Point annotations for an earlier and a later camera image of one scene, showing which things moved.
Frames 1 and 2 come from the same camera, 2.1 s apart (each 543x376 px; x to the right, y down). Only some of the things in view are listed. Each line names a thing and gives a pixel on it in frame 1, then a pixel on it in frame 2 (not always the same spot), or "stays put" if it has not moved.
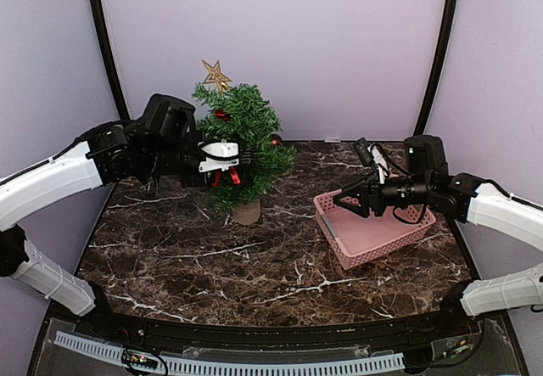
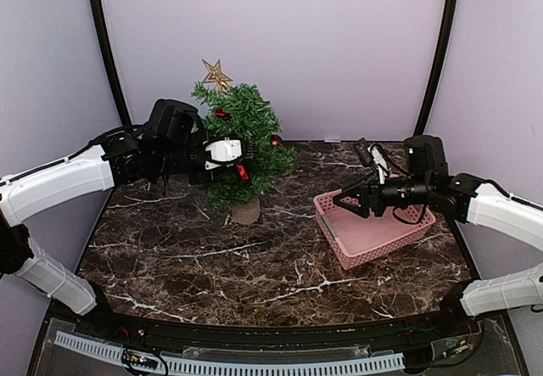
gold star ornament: x=215 y=75 stays put
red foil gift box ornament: x=221 y=114 stays put
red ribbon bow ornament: x=234 y=176 to x=242 y=171
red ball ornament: x=277 y=140 stays put
